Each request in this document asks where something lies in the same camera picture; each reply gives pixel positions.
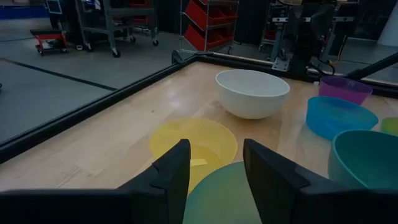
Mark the red low step stool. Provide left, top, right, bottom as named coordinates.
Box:
left=30, top=29, right=68, bottom=56

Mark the metal wire rack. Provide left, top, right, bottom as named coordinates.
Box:
left=179, top=0, right=240, bottom=54

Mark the grey wheeled cart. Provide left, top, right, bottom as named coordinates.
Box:
left=74, top=0, right=159, bottom=58

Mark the blue floor barrier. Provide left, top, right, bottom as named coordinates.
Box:
left=0, top=5, right=49, bottom=20

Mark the light green bowl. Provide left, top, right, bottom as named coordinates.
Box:
left=182, top=161, right=262, bottom=224

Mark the blue plastic bowl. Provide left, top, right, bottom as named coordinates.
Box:
left=305, top=96, right=379, bottom=141

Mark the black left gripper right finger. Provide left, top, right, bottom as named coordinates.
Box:
left=243, top=138, right=398, bottom=224

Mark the red storage bin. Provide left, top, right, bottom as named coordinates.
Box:
left=185, top=0, right=238, bottom=30
left=184, top=24, right=234, bottom=52

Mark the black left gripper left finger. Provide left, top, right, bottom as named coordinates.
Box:
left=0, top=139, right=192, bottom=224

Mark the black table edge frame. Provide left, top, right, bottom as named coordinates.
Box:
left=0, top=51, right=398, bottom=164

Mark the grey table corner bracket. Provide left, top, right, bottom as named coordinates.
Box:
left=171, top=49, right=196, bottom=65

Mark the purple plastic bowl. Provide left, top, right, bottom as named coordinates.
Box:
left=318, top=76, right=373, bottom=106

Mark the yellow plastic bowl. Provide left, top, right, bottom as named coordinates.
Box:
left=149, top=117, right=238, bottom=195

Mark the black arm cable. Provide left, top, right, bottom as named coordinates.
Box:
left=310, top=57, right=336, bottom=77

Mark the teal bowl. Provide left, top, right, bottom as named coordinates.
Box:
left=328, top=129, right=398, bottom=190

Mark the black slanted bar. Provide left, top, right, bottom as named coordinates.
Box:
left=345, top=52, right=398, bottom=80

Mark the lime green bowl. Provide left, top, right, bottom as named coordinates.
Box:
left=380, top=116, right=398, bottom=136

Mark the large white bowl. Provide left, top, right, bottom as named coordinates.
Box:
left=215, top=68, right=291, bottom=120

